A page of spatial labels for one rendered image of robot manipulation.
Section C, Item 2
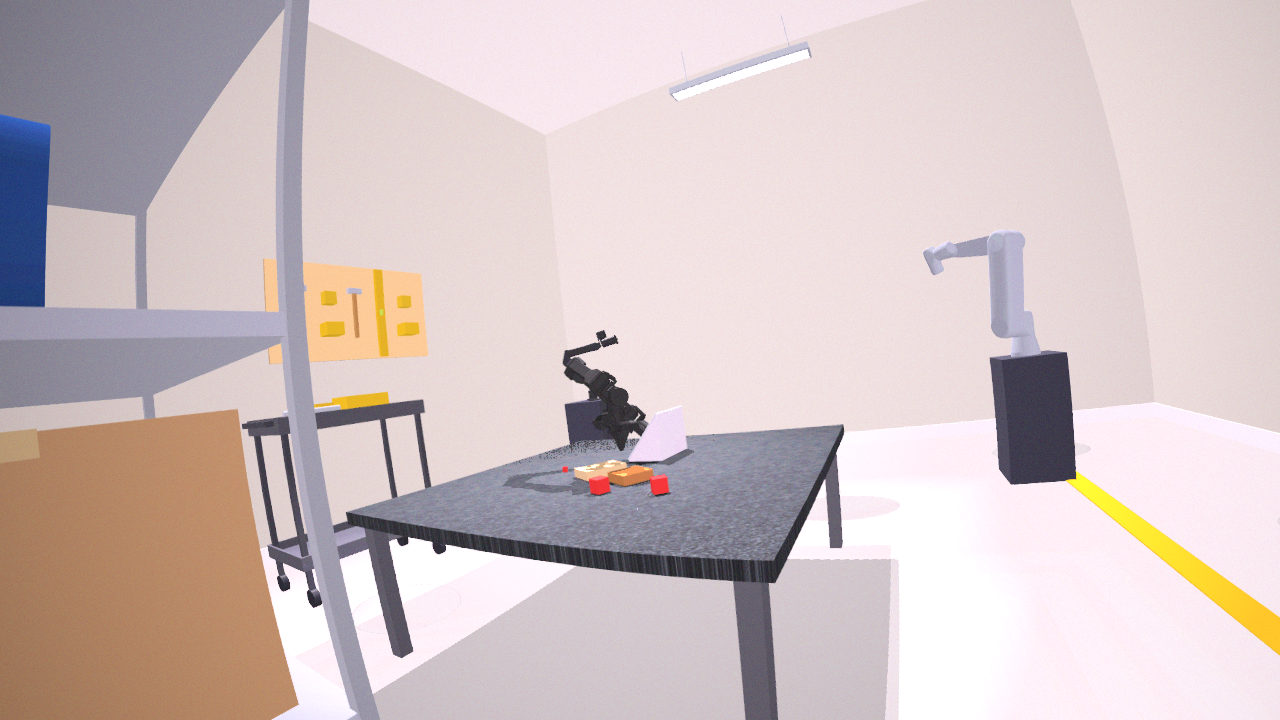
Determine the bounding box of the orange square block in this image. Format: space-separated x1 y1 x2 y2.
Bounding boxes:
608 465 654 486

